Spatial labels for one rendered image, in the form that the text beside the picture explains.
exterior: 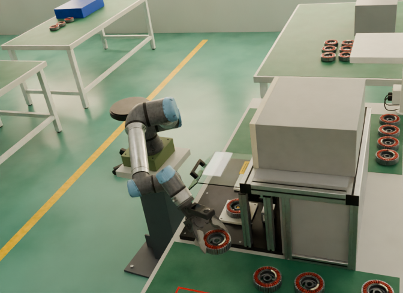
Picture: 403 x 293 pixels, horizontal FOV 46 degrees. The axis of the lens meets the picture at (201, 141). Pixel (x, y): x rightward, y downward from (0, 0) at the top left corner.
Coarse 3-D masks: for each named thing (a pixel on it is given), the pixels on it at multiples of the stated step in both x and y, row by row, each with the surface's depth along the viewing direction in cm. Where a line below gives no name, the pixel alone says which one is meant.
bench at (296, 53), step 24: (288, 24) 451; (312, 24) 442; (336, 24) 433; (288, 48) 398; (312, 48) 391; (336, 48) 384; (264, 72) 362; (288, 72) 356; (312, 72) 351; (336, 72) 345; (360, 72) 340; (384, 72) 335
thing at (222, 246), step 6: (204, 234) 187; (210, 234) 186; (216, 234) 187; (222, 234) 185; (228, 234) 185; (204, 240) 183; (210, 240) 186; (216, 240) 186; (222, 240) 185; (228, 240) 182; (210, 246) 181; (216, 246) 180; (222, 246) 180; (228, 246) 181; (210, 252) 181; (216, 252) 180; (222, 252) 180
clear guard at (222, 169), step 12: (216, 156) 212; (228, 156) 210; (240, 156) 209; (204, 168) 205; (216, 168) 204; (228, 168) 202; (240, 168) 201; (204, 180) 197; (216, 180) 196; (228, 180) 195; (240, 180) 194
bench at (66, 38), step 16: (112, 0) 629; (128, 0) 617; (144, 0) 622; (96, 16) 569; (112, 16) 559; (32, 32) 545; (48, 32) 536; (64, 32) 528; (80, 32) 519; (96, 32) 527; (16, 48) 512; (32, 48) 504; (48, 48) 497; (64, 48) 489; (80, 80) 513; (96, 80) 542; (80, 96) 521
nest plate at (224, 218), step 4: (228, 200) 230; (252, 204) 224; (256, 204) 224; (224, 208) 225; (252, 208) 222; (256, 208) 222; (224, 212) 222; (252, 212) 220; (220, 216) 220; (224, 216) 220; (228, 216) 219; (252, 216) 217; (224, 220) 217; (228, 220) 217; (232, 220) 217; (236, 220) 216; (240, 220) 216; (236, 224) 216; (240, 224) 215
